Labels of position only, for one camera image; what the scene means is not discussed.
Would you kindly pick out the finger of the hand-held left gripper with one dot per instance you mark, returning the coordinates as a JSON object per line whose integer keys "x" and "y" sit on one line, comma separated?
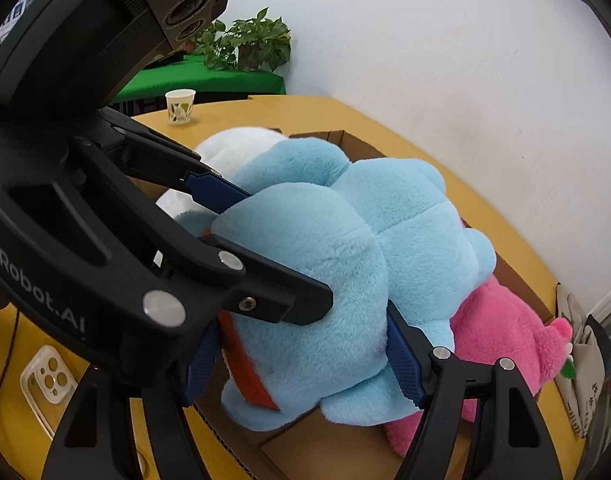
{"x": 220, "y": 192}
{"x": 280, "y": 295}

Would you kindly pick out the blue plush toy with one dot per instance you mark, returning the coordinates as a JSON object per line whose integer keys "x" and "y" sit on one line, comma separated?
{"x": 385, "y": 220}

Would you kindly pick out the leaf print paper cup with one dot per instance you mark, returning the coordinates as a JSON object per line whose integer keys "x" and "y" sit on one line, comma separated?
{"x": 180, "y": 106}

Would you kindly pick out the green cloth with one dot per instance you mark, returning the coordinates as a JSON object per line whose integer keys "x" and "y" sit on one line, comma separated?
{"x": 210, "y": 77}

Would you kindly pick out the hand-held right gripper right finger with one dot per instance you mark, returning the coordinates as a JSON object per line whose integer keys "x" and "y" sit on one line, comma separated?
{"x": 405, "y": 360}

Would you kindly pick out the white plush toy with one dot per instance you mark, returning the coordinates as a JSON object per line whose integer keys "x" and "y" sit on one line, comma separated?
{"x": 235, "y": 150}

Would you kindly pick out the green potted plant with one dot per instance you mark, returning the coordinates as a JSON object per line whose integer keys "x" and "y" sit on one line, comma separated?
{"x": 250, "y": 40}

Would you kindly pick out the white hand fan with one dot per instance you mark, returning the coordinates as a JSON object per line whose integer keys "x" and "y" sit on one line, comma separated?
{"x": 580, "y": 375}

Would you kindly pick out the pink plush toy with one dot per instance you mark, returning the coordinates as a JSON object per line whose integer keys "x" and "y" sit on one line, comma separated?
{"x": 500, "y": 330}

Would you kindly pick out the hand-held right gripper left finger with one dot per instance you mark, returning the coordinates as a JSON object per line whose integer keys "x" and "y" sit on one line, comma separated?
{"x": 200, "y": 370}

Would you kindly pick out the clear phone case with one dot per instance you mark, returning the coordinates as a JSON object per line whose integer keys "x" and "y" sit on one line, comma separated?
{"x": 43, "y": 385}

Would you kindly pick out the brown cardboard box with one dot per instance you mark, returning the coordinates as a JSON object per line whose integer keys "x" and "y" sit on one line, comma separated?
{"x": 335, "y": 452}

